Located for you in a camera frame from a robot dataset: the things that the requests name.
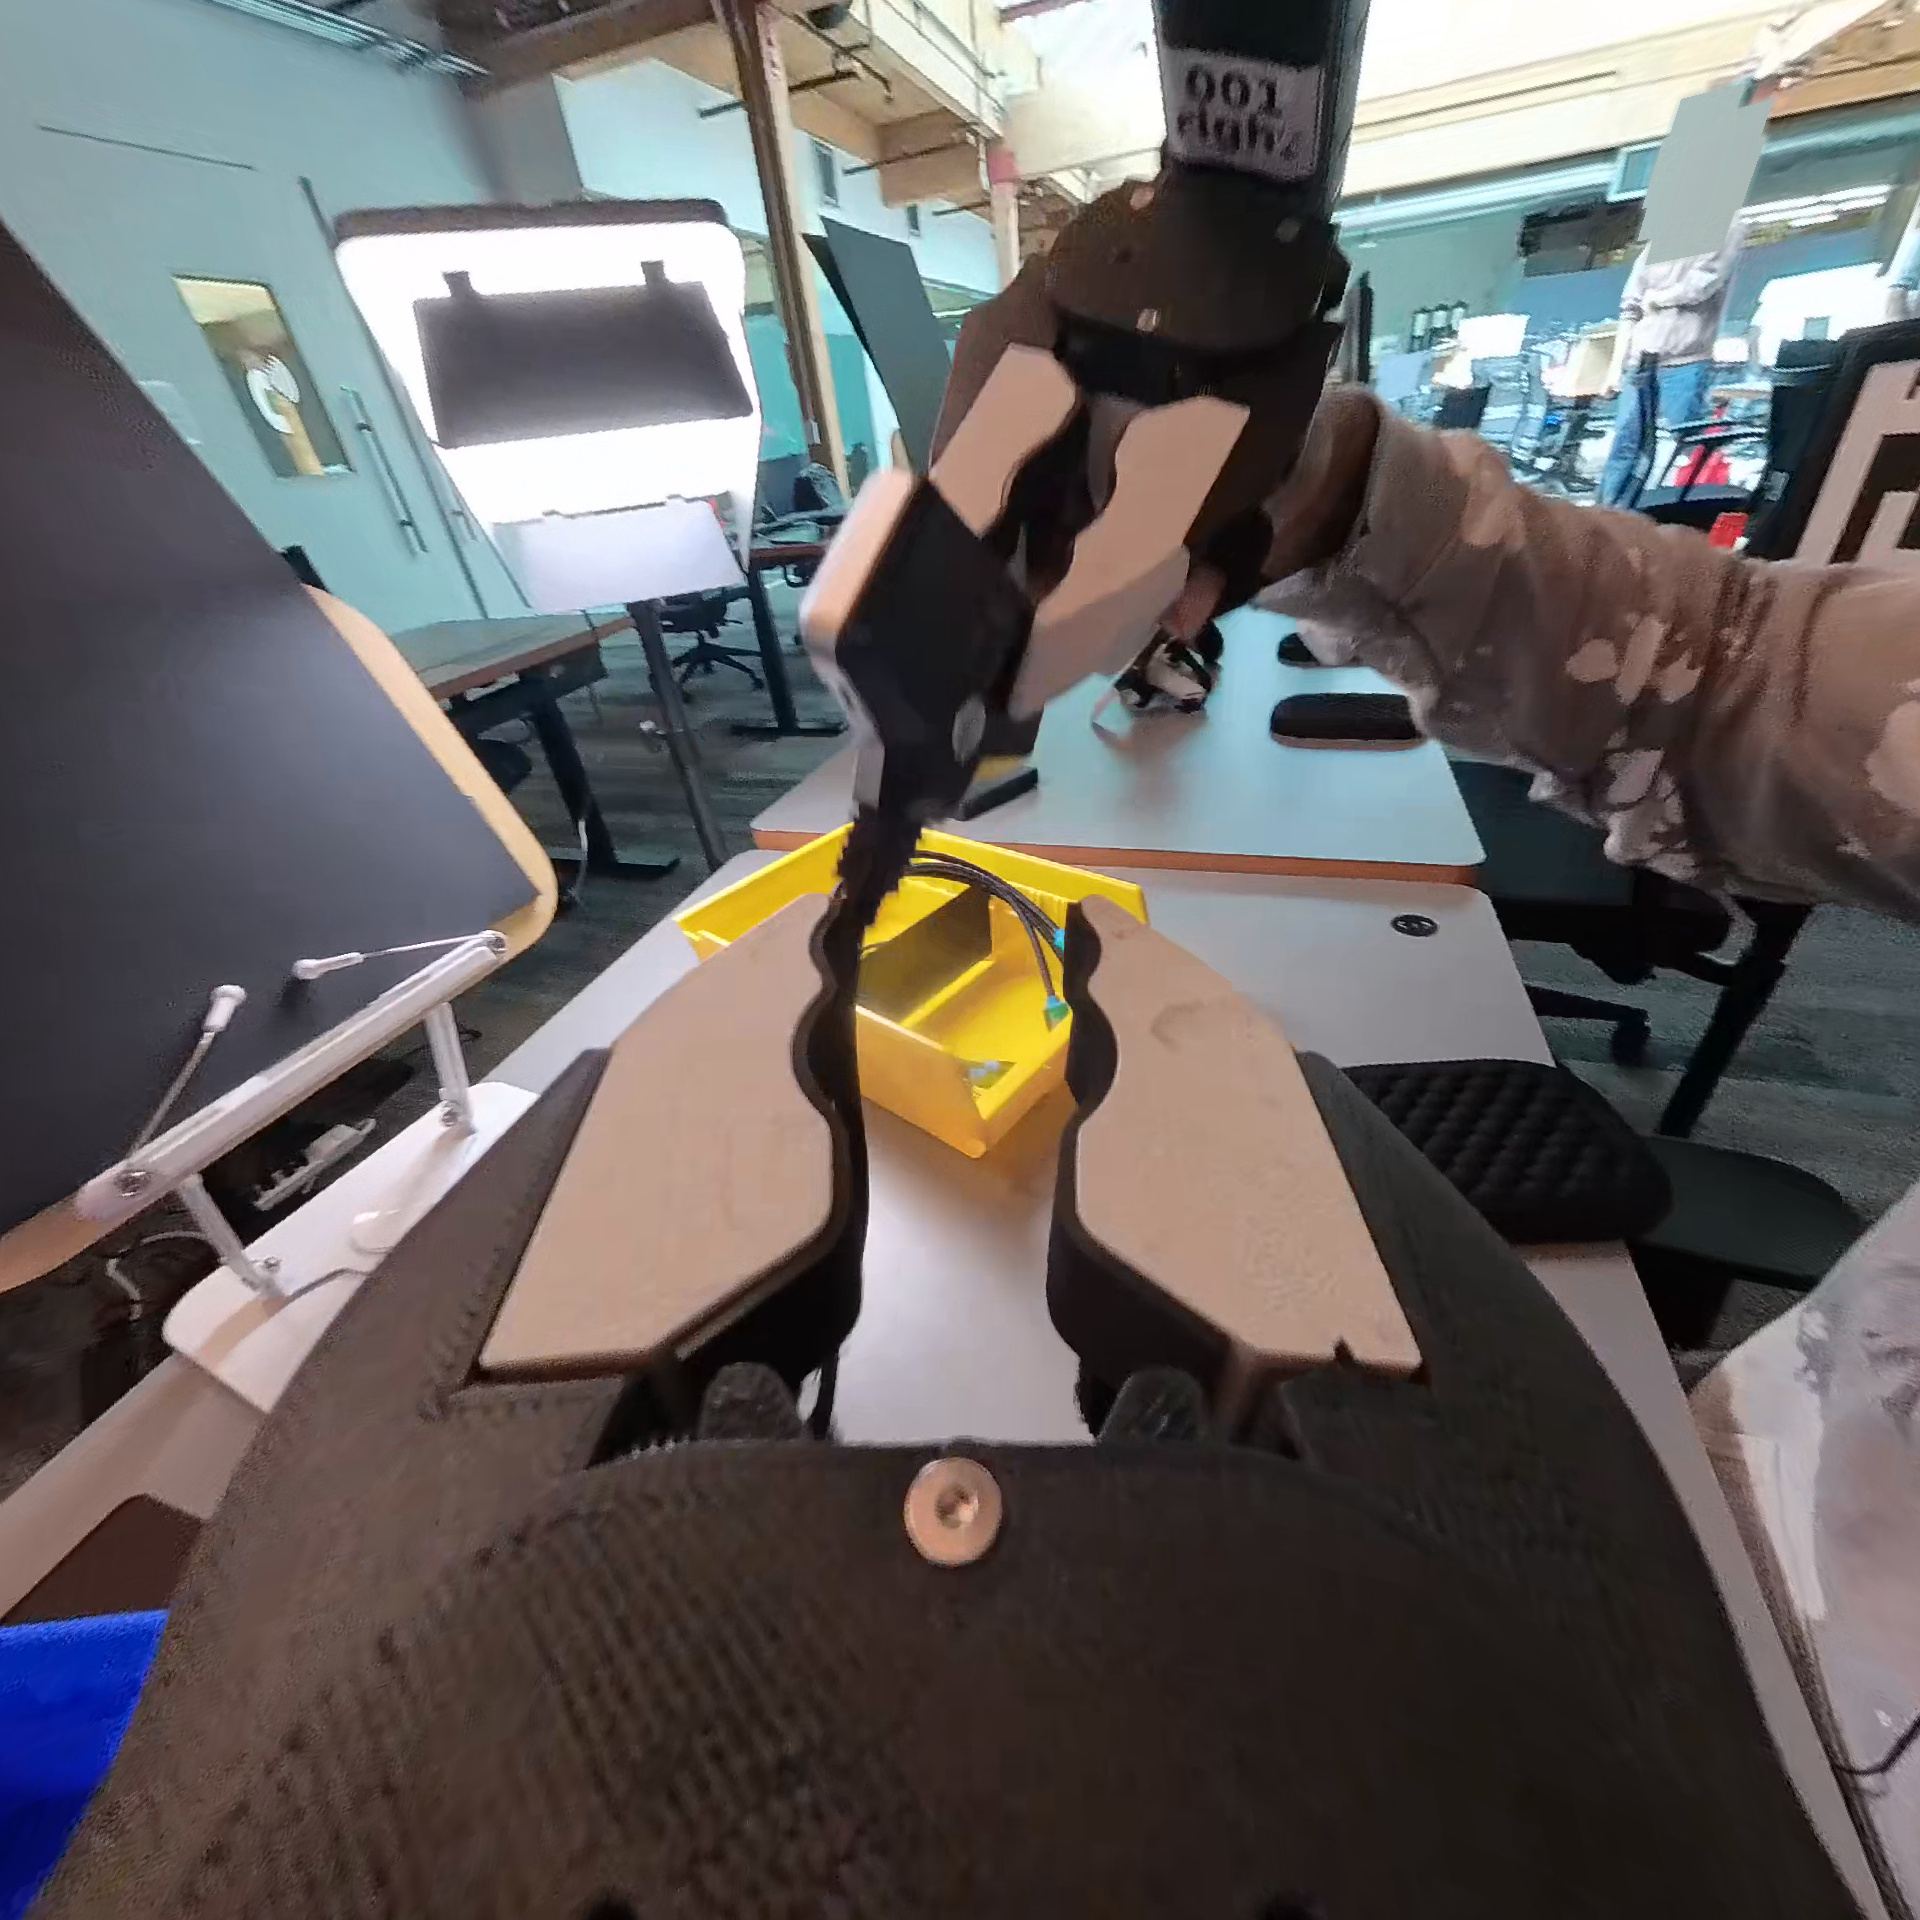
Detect person's right forearm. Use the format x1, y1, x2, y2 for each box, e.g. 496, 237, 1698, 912
1259, 381, 1920, 916

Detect person's right hand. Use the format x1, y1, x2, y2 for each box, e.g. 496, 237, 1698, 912
1161, 381, 1387, 645

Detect white tablet stand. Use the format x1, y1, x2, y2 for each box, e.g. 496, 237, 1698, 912
76, 932, 541, 1409

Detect studio light panel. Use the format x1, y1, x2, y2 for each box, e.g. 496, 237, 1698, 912
332, 198, 768, 872

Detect silver hub adapter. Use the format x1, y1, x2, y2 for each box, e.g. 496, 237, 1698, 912
801, 472, 1043, 819

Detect person's grey hoodie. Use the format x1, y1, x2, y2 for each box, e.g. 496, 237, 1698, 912
1696, 1199, 1920, 1920

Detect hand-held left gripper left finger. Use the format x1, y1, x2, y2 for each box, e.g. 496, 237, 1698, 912
478, 892, 876, 1421

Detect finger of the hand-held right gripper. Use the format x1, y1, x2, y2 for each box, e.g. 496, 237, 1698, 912
1007, 393, 1258, 722
926, 347, 1084, 546

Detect framed black white marker sign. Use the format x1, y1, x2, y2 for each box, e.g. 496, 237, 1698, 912
1747, 316, 1920, 568

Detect black white strap device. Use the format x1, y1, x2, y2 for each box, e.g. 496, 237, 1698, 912
1091, 627, 1222, 738

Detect thick black braided cable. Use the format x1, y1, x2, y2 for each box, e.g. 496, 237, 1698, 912
803, 787, 941, 1442

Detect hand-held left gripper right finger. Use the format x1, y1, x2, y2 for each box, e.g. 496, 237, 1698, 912
1048, 895, 1427, 1429

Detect black chair armrest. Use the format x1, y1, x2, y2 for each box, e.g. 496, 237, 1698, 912
1343, 1057, 1676, 1243

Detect yellow plastic bin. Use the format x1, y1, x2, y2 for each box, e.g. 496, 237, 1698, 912
676, 823, 1148, 1159

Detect black bin divider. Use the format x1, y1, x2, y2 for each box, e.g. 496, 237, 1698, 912
859, 897, 998, 1023

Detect blue plastic bin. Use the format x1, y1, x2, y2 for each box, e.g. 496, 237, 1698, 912
0, 1605, 171, 1920

